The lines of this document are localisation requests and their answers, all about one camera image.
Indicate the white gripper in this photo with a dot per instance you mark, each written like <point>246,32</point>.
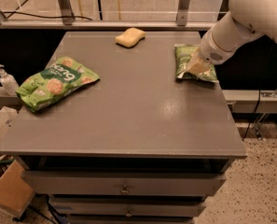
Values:
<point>210,51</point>

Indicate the green jalapeno chip bag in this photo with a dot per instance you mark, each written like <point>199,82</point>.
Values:
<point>189,64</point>

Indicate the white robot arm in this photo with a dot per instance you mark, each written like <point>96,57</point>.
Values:
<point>246,21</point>

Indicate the green rice chips bag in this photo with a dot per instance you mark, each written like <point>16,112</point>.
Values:
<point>54,83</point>

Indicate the yellow sponge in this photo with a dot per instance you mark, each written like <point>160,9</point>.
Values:
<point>130,37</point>

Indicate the grey drawer cabinet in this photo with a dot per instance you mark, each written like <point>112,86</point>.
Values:
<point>169,141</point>

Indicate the top drawer metal knob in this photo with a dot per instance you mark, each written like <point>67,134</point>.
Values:
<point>124,190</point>

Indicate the drawer metal knob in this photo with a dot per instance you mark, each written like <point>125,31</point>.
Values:
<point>128,213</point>
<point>124,190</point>

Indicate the white pump dispenser bottle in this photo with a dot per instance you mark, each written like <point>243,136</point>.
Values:
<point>8,82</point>

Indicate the open cardboard box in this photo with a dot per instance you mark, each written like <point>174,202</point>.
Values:
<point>15,194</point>

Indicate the metal railing frame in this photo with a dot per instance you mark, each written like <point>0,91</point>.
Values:
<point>114,15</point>

